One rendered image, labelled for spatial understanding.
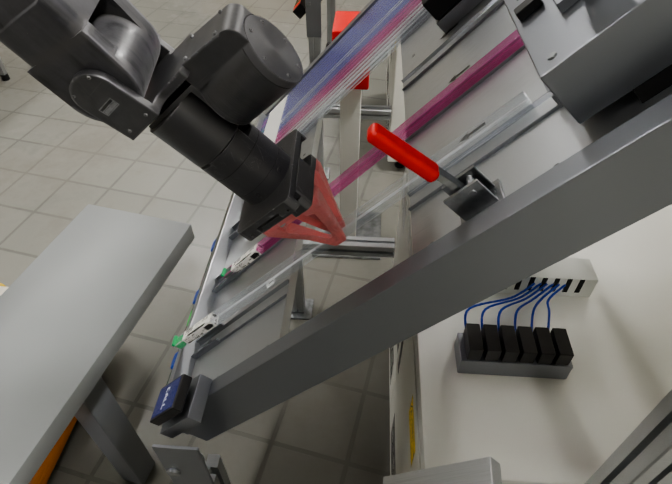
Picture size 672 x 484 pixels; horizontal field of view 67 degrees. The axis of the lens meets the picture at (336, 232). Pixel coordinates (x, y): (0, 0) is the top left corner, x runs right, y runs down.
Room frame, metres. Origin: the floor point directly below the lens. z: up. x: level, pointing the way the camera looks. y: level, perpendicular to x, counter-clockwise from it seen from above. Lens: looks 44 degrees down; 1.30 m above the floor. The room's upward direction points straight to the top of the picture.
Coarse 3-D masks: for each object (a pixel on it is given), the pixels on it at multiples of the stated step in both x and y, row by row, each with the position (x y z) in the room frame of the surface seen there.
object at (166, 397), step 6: (180, 378) 0.28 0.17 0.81; (174, 384) 0.27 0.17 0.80; (162, 390) 0.28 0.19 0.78; (168, 390) 0.27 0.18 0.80; (174, 390) 0.27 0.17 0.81; (162, 396) 0.27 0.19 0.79; (168, 396) 0.26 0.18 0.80; (174, 396) 0.26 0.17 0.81; (162, 402) 0.26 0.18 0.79; (168, 402) 0.25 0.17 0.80; (156, 408) 0.26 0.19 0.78; (162, 408) 0.25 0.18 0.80; (156, 414) 0.25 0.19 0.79
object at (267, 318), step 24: (312, 144) 0.64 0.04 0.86; (240, 216) 0.63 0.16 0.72; (240, 240) 0.55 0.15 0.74; (288, 240) 0.45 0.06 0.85; (264, 264) 0.44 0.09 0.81; (216, 288) 0.47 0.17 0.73; (240, 288) 0.43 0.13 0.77; (288, 288) 0.36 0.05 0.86; (240, 312) 0.38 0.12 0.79; (264, 312) 0.35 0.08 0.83; (288, 312) 0.33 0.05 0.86; (216, 336) 0.37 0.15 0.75; (240, 336) 0.34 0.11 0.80; (264, 336) 0.31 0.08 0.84; (216, 360) 0.33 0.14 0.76; (240, 360) 0.30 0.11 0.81
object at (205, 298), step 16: (240, 208) 0.65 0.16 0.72; (224, 224) 0.60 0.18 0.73; (224, 240) 0.57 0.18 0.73; (224, 256) 0.54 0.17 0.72; (208, 272) 0.49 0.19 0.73; (208, 288) 0.47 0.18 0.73; (208, 304) 0.44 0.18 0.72; (192, 320) 0.41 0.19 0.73; (192, 352) 0.36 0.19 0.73; (176, 368) 0.33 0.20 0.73; (192, 368) 0.34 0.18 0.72
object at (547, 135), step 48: (432, 48) 0.60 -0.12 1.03; (480, 48) 0.51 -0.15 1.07; (432, 96) 0.49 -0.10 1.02; (480, 96) 0.43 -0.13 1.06; (528, 96) 0.37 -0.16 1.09; (624, 96) 0.30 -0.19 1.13; (432, 144) 0.41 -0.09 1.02; (528, 144) 0.32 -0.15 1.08; (576, 144) 0.29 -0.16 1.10; (432, 192) 0.34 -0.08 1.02; (432, 240) 0.29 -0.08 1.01
